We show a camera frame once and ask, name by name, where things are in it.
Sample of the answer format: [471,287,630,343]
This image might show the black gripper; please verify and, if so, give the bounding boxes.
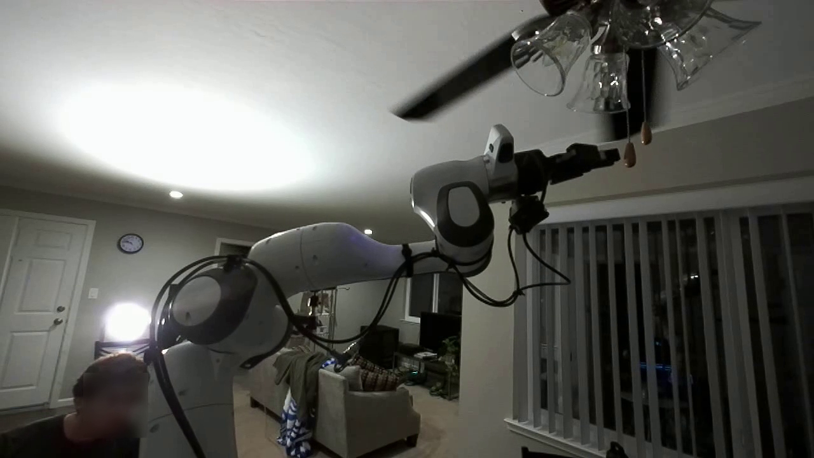
[514,142,620,196]

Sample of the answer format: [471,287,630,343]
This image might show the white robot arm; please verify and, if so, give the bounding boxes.
[140,124,620,458]

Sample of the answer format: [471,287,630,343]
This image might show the glass chandelier light cluster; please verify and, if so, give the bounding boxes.
[510,0,757,114]

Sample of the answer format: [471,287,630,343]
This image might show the dark ceiling fan blade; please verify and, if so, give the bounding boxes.
[391,16,551,121]

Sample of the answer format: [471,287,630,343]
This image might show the white vertical window blinds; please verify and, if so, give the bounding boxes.
[510,205,814,458]

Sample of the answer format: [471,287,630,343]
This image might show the beige sofa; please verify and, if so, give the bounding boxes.
[247,347,420,458]

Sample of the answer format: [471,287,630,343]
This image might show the blue patterned cloth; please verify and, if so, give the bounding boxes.
[279,393,316,458]

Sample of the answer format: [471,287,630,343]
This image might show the bright table lamp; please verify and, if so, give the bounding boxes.
[103,304,149,343]

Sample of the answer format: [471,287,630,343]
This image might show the person with blurred face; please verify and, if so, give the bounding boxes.
[0,351,154,458]

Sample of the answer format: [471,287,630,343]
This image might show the white panel door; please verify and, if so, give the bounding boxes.
[0,212,94,411]

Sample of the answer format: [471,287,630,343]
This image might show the round wall clock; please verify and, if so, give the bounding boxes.
[117,231,144,255]

